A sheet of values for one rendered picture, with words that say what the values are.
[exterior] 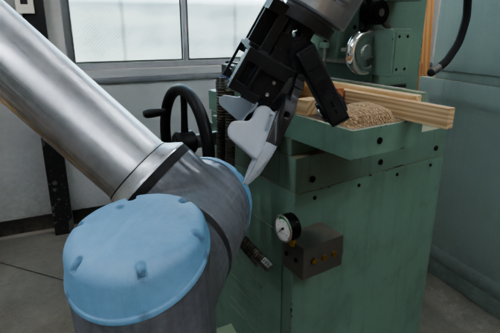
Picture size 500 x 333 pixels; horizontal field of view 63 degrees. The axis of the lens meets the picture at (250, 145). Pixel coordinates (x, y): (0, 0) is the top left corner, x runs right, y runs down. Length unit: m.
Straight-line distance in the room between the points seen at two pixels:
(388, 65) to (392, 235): 0.50
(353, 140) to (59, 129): 0.50
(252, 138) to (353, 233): 0.73
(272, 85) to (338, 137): 0.35
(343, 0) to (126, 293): 0.37
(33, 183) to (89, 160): 1.85
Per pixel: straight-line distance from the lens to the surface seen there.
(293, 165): 0.94
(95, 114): 0.60
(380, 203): 1.19
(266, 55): 0.48
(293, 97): 0.47
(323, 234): 0.99
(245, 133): 0.46
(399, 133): 0.89
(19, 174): 2.43
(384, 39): 1.14
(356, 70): 1.12
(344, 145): 0.80
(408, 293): 1.50
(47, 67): 0.63
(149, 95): 2.36
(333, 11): 0.47
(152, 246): 0.41
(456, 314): 1.91
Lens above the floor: 1.09
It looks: 16 degrees down
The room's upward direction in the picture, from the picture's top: straight up
